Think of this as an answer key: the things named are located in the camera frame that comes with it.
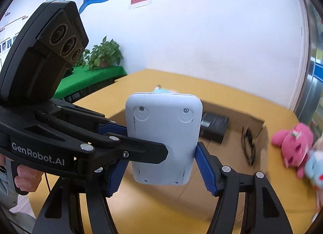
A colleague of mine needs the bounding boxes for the white plastic device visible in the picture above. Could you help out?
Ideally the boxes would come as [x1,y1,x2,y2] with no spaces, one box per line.
[125,93,203,186]

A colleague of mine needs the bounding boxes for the wall chart with photos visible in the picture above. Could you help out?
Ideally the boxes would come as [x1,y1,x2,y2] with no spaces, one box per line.
[0,12,28,58]

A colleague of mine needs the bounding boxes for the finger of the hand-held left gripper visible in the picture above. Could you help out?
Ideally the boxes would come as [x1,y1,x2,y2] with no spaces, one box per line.
[50,99,128,137]
[35,111,169,181]

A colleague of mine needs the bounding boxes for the grey metal door frame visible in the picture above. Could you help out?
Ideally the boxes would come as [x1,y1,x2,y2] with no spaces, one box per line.
[290,0,323,133]

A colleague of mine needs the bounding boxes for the black rectangular box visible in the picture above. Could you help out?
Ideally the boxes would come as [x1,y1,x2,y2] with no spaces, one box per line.
[199,111,230,144]

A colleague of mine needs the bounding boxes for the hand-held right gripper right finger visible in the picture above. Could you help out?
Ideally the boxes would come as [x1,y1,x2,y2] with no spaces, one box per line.
[194,142,294,234]

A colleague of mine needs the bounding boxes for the potted green plant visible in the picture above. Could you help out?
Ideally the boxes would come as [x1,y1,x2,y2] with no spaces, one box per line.
[75,49,88,68]
[86,36,124,70]

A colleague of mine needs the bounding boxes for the black plastic crates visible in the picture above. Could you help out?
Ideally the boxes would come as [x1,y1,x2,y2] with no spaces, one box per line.
[64,78,117,104]

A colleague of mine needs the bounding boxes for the yellow desktop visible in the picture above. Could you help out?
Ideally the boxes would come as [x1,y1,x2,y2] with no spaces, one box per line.
[47,69,319,234]

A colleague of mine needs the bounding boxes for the light blue plush toy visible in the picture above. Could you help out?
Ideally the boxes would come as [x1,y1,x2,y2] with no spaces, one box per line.
[304,148,323,195]

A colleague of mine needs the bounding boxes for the green cloth covered table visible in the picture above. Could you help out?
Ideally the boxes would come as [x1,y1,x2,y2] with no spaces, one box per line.
[52,65,128,99]

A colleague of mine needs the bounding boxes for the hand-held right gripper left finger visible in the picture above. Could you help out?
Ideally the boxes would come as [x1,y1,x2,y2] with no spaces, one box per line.
[31,159,130,234]

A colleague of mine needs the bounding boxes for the black eyeglasses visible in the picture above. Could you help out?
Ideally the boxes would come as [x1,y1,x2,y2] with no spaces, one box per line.
[241,124,256,167]

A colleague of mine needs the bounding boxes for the person's left hand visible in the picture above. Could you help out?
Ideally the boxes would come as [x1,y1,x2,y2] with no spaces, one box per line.
[0,154,38,195]

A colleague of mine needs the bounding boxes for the cardboard box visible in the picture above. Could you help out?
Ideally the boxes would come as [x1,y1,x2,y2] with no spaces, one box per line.
[105,103,270,234]

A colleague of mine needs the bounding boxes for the person's left forearm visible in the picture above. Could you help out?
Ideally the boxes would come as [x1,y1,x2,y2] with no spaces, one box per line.
[0,171,36,222]

